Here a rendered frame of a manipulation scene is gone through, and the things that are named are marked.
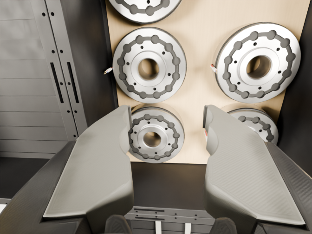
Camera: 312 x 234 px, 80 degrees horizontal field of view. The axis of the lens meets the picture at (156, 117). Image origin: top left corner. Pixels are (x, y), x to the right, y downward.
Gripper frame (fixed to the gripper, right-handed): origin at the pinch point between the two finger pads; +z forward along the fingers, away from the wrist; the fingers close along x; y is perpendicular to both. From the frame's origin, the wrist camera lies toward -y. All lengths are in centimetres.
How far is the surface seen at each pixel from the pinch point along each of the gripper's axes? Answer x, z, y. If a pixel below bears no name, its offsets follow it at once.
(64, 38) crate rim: -9.9, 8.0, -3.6
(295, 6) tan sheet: 16.2, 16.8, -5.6
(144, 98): -3.2, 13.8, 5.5
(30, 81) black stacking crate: -22.9, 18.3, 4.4
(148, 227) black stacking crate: -4.2, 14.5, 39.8
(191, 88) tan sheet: 3.9, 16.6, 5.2
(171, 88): 0.8, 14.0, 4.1
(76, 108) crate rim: -10.3, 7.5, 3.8
